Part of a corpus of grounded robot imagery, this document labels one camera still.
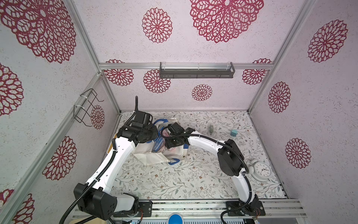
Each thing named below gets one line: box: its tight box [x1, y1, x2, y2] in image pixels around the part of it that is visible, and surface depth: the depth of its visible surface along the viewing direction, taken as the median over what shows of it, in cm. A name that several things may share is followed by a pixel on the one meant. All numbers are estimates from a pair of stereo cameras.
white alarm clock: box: [246, 158, 273, 183], surface depth 85 cm
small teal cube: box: [230, 129, 239, 137], surface depth 107 cm
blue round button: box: [168, 214, 183, 224], surface depth 70 cm
